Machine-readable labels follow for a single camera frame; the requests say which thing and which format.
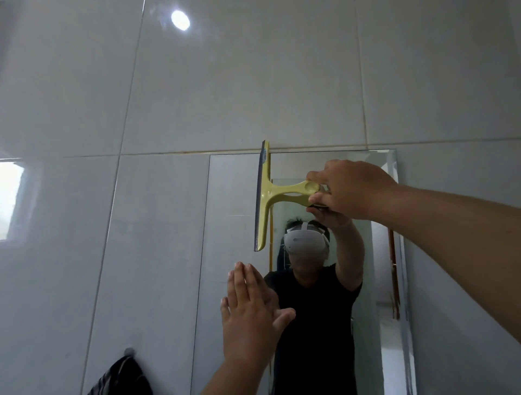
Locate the yellow squeegee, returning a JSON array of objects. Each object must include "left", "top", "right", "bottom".
[{"left": 253, "top": 140, "right": 331, "bottom": 253}]

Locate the person's left hand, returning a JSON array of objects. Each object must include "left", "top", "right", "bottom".
[{"left": 219, "top": 262, "right": 297, "bottom": 367}]

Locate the rectangular wall mirror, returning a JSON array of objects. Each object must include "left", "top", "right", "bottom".
[{"left": 190, "top": 148, "right": 418, "bottom": 395}]

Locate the black striped cloth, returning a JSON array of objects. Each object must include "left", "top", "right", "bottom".
[{"left": 87, "top": 354, "right": 155, "bottom": 395}]

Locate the person's right hand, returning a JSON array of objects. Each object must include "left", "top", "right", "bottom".
[{"left": 305, "top": 159, "right": 399, "bottom": 222}]

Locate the person's right forearm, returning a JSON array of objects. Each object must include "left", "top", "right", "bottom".
[{"left": 382, "top": 183, "right": 521, "bottom": 345}]

